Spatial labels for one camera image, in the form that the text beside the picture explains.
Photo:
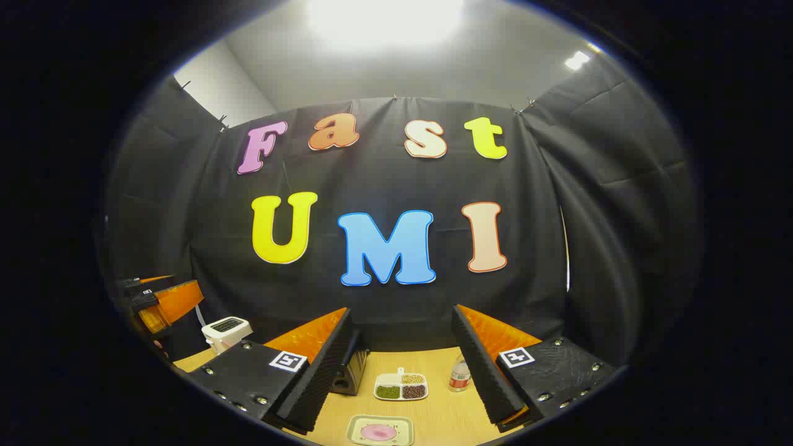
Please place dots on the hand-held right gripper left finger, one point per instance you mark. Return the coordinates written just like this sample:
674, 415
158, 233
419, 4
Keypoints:
328, 365

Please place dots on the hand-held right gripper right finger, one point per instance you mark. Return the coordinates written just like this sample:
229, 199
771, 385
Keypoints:
480, 365

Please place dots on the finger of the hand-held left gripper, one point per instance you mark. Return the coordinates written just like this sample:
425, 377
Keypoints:
145, 285
144, 301

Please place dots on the black electric oven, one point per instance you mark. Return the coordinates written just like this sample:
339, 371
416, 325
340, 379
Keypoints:
354, 371

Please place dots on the pink round food slice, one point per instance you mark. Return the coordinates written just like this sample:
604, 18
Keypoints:
378, 432

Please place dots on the pale green square plate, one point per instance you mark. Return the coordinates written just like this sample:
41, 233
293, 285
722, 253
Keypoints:
406, 427

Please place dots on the clear plastic bottle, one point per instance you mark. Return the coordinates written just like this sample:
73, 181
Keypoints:
459, 375

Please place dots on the white divided bean dish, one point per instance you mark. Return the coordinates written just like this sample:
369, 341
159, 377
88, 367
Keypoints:
389, 392

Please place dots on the white toaster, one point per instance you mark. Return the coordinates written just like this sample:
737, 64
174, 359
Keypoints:
217, 337

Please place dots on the black backdrop cloth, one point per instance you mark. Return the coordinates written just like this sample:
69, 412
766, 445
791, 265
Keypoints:
372, 179

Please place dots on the ceiling light panel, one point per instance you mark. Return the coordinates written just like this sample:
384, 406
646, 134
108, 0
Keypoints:
577, 60
384, 18

